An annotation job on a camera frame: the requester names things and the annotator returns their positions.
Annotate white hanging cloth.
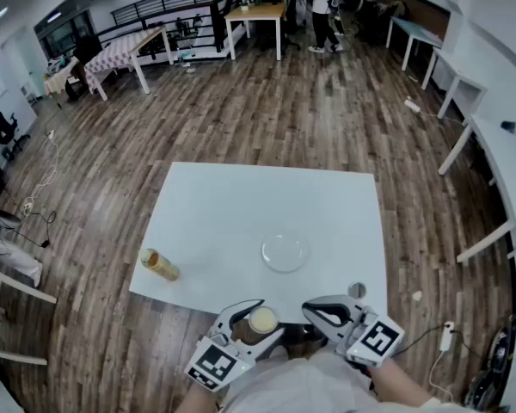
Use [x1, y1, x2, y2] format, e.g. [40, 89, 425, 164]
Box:
[0, 225, 44, 288]

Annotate black metal railing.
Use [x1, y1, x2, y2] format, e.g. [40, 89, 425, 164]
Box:
[96, 0, 242, 53]

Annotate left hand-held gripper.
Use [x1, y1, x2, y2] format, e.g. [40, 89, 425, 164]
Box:
[183, 299, 286, 393]

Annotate brown bottle with cream cap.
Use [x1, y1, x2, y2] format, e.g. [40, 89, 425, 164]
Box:
[240, 305, 281, 344]

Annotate black office chair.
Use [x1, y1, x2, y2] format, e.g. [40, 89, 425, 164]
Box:
[0, 109, 32, 162]

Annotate wooden top white leg table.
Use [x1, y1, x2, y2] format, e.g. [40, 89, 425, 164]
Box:
[224, 1, 288, 62]

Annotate yellow drink bottle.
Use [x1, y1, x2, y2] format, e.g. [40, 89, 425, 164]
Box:
[138, 248, 181, 283]

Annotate white frame table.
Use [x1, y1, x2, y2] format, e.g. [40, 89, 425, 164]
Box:
[0, 270, 58, 367]

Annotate blue top white table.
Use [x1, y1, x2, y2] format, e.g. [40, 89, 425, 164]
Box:
[385, 15, 445, 72]

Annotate white side table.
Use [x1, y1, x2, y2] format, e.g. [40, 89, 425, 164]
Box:
[421, 47, 489, 120]

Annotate table with checked cloth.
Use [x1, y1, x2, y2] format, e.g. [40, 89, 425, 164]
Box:
[83, 25, 175, 102]

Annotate clear glass dish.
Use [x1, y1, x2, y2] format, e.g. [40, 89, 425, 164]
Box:
[261, 232, 310, 274]

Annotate long white table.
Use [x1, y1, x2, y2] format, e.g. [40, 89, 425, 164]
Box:
[437, 114, 516, 267]

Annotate white floor cable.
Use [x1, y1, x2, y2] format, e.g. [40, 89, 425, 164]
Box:
[24, 130, 60, 214]

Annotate person's left forearm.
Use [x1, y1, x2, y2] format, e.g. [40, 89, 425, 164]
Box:
[174, 379, 225, 413]

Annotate black floor cable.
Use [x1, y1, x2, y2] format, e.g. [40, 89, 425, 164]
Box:
[6, 209, 58, 250]

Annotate white power adapter with cable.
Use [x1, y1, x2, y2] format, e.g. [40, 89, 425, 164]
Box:
[402, 321, 470, 404]

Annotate person's right forearm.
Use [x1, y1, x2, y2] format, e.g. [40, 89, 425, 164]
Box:
[369, 356, 440, 409]

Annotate table with yellowish cloth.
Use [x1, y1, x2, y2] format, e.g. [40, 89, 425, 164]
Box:
[44, 57, 82, 99]

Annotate black equipment pile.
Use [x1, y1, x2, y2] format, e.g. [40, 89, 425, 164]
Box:
[463, 315, 516, 410]

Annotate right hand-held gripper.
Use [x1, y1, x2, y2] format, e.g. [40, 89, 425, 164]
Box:
[301, 294, 406, 367]

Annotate person's white shirt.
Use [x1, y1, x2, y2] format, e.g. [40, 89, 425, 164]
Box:
[221, 344, 470, 413]

